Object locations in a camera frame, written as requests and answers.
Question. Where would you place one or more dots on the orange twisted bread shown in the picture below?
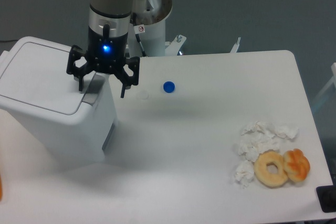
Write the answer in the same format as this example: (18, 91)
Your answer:
(296, 165)

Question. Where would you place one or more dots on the crumpled white tissue upper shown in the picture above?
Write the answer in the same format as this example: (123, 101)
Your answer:
(257, 126)

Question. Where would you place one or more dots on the crumpled white tissue right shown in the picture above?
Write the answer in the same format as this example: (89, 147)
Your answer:
(286, 131)

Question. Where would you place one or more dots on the plain ring donut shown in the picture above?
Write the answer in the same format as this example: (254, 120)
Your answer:
(269, 169)

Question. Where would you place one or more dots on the crumpled white tissue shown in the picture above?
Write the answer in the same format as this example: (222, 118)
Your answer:
(286, 131)
(244, 173)
(252, 146)
(257, 126)

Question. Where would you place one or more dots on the white metal mounting frame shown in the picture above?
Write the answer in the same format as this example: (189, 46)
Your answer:
(174, 48)

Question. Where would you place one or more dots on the black device at corner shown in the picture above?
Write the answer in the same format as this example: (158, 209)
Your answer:
(326, 197)

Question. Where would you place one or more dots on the blue bottle cap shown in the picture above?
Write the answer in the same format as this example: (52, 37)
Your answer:
(169, 87)

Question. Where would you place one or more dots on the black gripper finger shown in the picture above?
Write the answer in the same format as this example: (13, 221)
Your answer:
(127, 81)
(75, 54)

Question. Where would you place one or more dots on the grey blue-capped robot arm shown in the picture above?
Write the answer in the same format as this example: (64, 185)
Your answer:
(109, 22)

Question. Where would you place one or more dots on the crumpled white tissue middle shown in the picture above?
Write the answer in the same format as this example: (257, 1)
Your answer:
(252, 146)

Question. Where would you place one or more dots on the white bottle cap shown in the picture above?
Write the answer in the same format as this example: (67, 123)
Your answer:
(143, 95)

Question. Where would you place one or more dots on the crumpled white tissue lower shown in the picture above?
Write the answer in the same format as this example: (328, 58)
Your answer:
(244, 173)

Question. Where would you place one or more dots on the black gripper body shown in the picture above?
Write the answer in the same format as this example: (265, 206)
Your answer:
(106, 54)

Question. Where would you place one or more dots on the orange object left edge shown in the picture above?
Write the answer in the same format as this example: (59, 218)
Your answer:
(1, 188)

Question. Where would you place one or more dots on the white trash can lid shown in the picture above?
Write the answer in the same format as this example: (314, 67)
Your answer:
(34, 82)

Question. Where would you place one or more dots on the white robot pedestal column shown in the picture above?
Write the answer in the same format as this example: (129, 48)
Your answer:
(146, 36)

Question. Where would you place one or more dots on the white trash can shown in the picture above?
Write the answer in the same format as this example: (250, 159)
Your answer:
(82, 139)

